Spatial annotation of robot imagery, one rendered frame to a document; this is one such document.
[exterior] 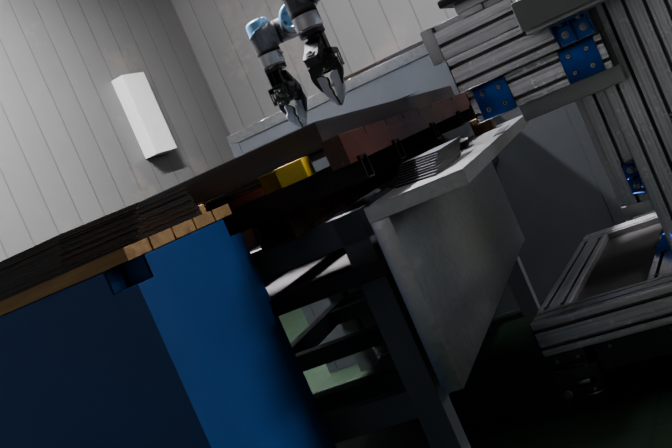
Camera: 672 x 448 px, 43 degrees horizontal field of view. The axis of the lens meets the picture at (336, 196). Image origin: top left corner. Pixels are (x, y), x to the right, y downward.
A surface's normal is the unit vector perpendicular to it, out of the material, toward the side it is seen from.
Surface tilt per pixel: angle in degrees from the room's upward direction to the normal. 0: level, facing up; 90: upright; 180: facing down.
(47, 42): 90
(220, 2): 90
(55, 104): 90
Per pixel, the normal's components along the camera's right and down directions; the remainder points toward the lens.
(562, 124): -0.30, 0.17
